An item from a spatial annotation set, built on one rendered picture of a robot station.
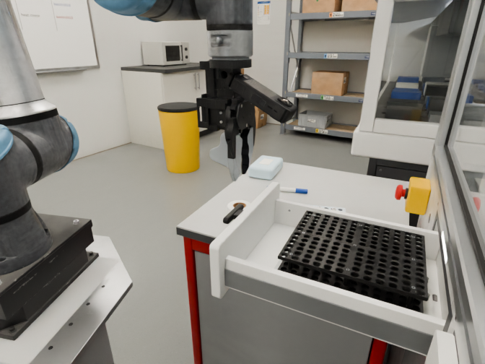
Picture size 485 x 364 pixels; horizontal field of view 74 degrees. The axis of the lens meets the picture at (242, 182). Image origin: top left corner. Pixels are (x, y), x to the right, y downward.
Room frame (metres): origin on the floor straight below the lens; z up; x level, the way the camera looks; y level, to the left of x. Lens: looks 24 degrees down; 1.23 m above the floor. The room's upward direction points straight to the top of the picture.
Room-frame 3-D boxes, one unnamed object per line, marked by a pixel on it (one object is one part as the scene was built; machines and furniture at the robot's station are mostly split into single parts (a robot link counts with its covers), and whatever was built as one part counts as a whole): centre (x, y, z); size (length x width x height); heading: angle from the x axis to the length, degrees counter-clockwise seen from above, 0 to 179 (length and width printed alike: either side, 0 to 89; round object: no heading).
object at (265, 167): (1.17, -0.09, 0.78); 0.15 x 0.10 x 0.04; 157
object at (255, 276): (0.47, -0.21, 0.86); 0.40 x 0.26 x 0.06; 64
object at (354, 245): (0.48, -0.20, 0.87); 0.22 x 0.18 x 0.06; 64
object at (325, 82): (4.43, -1.15, 0.72); 0.41 x 0.32 x 0.28; 59
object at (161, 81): (4.42, 0.86, 0.61); 1.15 x 0.72 x 1.22; 149
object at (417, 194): (0.73, -0.43, 0.88); 0.07 x 0.05 x 0.07; 154
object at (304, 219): (0.52, -0.11, 0.90); 0.18 x 0.02 x 0.01; 154
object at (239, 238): (0.56, -0.02, 0.87); 0.29 x 0.02 x 0.11; 154
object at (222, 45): (0.58, 0.02, 1.22); 0.08 x 0.08 x 0.05
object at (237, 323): (0.92, -0.21, 0.38); 0.62 x 0.58 x 0.76; 154
